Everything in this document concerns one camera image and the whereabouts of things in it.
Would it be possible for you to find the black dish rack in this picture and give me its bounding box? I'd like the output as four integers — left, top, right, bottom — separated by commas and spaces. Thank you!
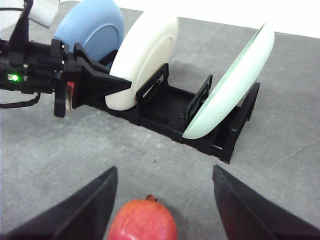
105, 64, 261, 163

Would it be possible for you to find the green plate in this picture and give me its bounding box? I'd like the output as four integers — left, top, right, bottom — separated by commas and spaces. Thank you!
182, 24, 275, 140

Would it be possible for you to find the white plate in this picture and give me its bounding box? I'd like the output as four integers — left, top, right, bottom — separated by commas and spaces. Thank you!
105, 11, 179, 111

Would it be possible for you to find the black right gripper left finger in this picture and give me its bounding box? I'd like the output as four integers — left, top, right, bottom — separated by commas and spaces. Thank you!
0, 166, 118, 240

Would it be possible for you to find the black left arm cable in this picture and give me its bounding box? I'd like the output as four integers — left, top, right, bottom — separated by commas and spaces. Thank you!
0, 0, 41, 109

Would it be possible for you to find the red pomegranate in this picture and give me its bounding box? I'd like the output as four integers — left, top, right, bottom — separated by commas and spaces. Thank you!
108, 194, 177, 240

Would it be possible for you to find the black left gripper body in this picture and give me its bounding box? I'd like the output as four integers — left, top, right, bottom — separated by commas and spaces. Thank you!
0, 39, 76, 118

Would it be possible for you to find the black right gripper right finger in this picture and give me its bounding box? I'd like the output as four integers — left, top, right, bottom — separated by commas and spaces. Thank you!
212, 165, 320, 240

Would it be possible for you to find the blue plate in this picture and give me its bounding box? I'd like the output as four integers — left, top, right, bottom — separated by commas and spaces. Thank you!
54, 0, 125, 60

